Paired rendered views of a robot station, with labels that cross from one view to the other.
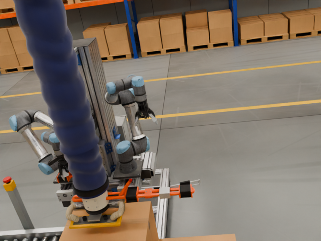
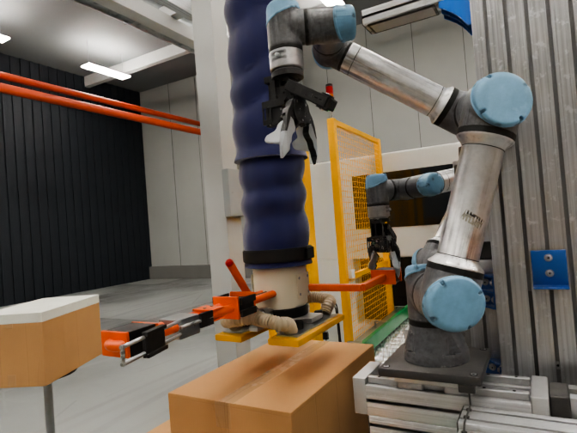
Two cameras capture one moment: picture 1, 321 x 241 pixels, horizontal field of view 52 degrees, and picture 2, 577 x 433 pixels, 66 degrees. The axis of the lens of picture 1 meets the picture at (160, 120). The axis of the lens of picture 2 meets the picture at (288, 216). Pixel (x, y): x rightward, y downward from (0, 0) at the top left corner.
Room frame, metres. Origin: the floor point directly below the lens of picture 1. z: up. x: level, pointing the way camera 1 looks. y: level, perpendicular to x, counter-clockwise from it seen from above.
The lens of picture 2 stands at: (2.29, -0.80, 1.38)
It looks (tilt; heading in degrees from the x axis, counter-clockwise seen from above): 1 degrees up; 111
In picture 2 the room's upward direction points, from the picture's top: 4 degrees counter-clockwise
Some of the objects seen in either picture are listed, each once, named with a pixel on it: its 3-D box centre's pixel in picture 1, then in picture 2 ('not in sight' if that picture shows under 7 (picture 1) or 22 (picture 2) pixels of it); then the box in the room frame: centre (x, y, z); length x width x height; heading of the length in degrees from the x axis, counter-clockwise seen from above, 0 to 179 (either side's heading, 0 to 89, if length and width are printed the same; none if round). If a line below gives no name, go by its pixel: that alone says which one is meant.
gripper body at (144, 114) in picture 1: (142, 108); (286, 100); (1.96, 0.10, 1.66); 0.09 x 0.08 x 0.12; 172
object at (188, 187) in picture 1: (185, 191); (130, 338); (1.65, -0.09, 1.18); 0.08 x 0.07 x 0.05; 82
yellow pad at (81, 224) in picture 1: (95, 219); (258, 320); (1.64, 0.52, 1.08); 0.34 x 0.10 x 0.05; 82
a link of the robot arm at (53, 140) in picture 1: (56, 141); (378, 190); (2.03, 0.75, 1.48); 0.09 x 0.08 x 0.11; 45
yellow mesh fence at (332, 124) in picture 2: not in sight; (367, 262); (1.58, 2.67, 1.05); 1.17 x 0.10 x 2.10; 83
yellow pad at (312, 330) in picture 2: not in sight; (309, 323); (1.83, 0.50, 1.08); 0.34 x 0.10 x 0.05; 82
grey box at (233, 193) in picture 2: not in sight; (235, 192); (0.96, 1.71, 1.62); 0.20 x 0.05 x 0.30; 83
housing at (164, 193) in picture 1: (165, 192); (179, 326); (1.67, 0.05, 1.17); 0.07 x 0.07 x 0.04; 82
